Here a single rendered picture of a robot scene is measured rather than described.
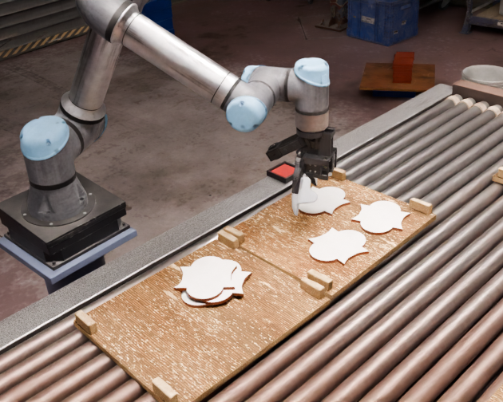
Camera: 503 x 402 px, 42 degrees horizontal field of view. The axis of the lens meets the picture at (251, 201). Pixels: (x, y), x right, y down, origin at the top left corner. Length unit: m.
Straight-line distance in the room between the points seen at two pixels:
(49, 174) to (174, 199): 1.99
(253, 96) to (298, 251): 0.39
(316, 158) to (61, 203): 0.65
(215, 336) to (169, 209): 2.25
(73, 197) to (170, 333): 0.53
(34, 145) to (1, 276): 1.74
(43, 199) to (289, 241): 0.62
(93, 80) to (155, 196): 2.06
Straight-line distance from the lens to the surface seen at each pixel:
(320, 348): 1.30
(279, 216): 1.65
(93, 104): 1.69
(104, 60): 1.61
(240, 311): 1.36
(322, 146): 1.49
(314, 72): 1.41
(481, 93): 2.37
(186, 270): 1.45
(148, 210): 3.53
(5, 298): 3.15
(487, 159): 1.99
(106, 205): 1.74
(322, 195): 1.71
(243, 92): 1.34
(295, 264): 1.48
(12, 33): 6.39
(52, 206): 1.70
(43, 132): 1.65
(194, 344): 1.31
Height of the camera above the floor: 1.83
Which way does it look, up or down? 31 degrees down
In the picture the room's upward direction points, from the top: 4 degrees counter-clockwise
